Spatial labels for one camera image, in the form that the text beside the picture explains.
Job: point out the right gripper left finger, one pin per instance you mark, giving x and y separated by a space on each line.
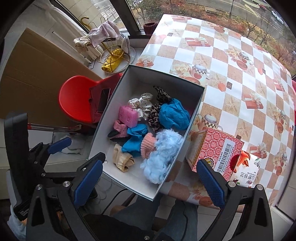
53 212

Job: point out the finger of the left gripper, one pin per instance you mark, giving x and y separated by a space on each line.
41 152

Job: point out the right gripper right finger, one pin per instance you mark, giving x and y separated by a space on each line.
255 222

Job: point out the beige knit sock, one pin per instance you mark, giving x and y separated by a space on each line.
122 160

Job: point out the pink sponge block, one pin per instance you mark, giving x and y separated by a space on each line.
128 116
119 130

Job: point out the pink brown yellow knit sock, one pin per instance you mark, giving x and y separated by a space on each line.
147 145

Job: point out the white polka dot scrunchie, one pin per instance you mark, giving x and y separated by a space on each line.
142 105

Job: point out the leopard print scrunchie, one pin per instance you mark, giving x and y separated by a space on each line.
153 118

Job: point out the light blue fluffy cloth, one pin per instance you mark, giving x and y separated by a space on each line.
156 166

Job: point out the person's left hand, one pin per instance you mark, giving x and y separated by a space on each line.
16 226

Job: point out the white orange snack bag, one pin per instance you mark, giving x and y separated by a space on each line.
246 169

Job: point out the red plastic chair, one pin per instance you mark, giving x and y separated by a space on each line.
74 98

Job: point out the brown cardboard sheet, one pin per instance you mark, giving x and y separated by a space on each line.
33 76

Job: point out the red patterned carton box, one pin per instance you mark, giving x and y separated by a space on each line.
216 147

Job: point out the yellow cloth in basket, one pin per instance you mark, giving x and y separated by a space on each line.
113 61

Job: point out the cream cloth on rack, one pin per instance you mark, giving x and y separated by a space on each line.
84 45

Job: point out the checkered printed tablecloth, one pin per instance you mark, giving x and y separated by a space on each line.
248 93

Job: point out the pink cloth on rack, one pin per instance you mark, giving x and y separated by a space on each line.
104 31

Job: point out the dark red flower pot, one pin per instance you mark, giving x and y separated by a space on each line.
149 28

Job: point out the gold wire rack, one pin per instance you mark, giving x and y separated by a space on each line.
110 44

